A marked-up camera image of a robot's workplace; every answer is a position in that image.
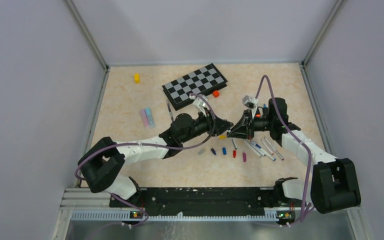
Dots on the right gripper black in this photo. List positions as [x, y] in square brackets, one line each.
[245, 128]

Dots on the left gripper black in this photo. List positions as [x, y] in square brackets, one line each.
[220, 126]

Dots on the purple whiteboard marker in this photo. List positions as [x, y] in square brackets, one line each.
[234, 144]

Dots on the white marker grey cap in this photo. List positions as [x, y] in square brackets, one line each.
[252, 148]

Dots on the dark blue marker cap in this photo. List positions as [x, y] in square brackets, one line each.
[213, 151]

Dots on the white marker blue cap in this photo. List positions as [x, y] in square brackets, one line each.
[262, 151]

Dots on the black highlighter with blue cap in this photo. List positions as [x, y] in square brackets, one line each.
[265, 109]

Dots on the purple marker cap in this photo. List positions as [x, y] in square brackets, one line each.
[244, 157]

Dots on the white marker with pink band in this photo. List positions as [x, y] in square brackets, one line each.
[274, 149]

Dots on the purple gel pen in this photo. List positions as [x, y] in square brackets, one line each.
[170, 112]

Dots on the light blue eraser block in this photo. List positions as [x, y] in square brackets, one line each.
[150, 118]

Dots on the pink eraser block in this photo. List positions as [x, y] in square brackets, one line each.
[144, 119]

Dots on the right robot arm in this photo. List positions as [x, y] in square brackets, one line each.
[333, 183]

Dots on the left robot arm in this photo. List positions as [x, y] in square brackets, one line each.
[101, 165]

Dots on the orange red cube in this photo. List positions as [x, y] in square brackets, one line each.
[216, 94]

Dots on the black and grey chessboard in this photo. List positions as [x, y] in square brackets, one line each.
[204, 81]

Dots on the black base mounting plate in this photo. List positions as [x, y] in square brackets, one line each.
[212, 201]

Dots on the yellow block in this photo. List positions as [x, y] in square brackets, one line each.
[137, 78]

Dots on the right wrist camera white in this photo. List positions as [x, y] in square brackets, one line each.
[251, 103]

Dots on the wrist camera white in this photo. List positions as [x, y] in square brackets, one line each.
[199, 101]
[251, 103]

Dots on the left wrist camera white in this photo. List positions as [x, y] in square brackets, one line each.
[199, 101]

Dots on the aluminium frame rail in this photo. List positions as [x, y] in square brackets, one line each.
[84, 215]

